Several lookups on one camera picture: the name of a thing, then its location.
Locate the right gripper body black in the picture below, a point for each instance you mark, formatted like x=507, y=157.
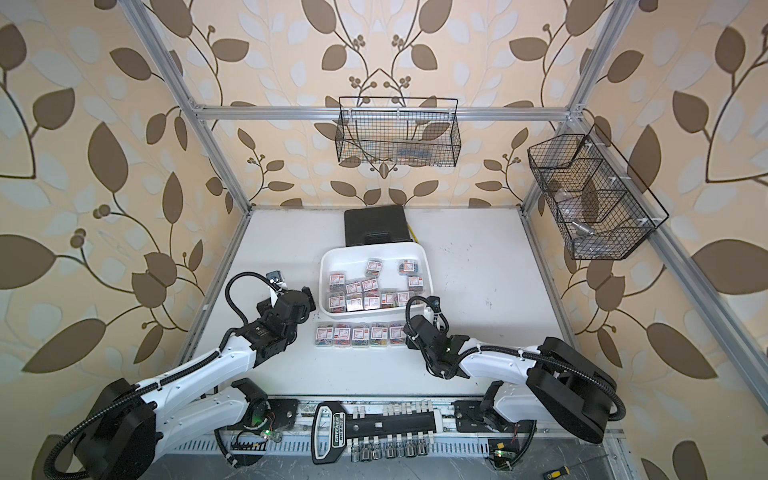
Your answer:
x=431, y=360

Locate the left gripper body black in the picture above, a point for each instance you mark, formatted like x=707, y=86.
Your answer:
x=310, y=306

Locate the paper clip box removed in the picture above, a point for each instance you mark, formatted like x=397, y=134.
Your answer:
x=397, y=335
x=360, y=336
x=342, y=335
x=324, y=335
x=379, y=335

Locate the white plastic storage tray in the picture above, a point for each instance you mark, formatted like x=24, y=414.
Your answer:
x=362, y=281

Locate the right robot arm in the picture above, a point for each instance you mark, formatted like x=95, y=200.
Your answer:
x=550, y=383

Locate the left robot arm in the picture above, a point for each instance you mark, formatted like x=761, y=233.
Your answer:
x=180, y=396

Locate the black socket set holder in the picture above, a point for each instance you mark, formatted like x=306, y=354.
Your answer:
x=397, y=431

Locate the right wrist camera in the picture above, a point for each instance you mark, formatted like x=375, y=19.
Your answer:
x=434, y=304

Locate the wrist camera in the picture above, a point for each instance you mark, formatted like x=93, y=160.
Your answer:
x=434, y=304
x=275, y=277

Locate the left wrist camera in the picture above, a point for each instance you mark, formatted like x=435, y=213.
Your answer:
x=275, y=277

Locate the yellow handled screwdriver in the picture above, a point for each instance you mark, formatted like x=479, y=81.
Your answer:
x=566, y=470

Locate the black wire basket right wall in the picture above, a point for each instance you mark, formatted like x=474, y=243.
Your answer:
x=601, y=205

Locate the black wire basket wall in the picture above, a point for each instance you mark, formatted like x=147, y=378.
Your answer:
x=601, y=205
x=398, y=130

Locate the black wire basket back wall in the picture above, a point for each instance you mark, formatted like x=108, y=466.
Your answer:
x=398, y=130

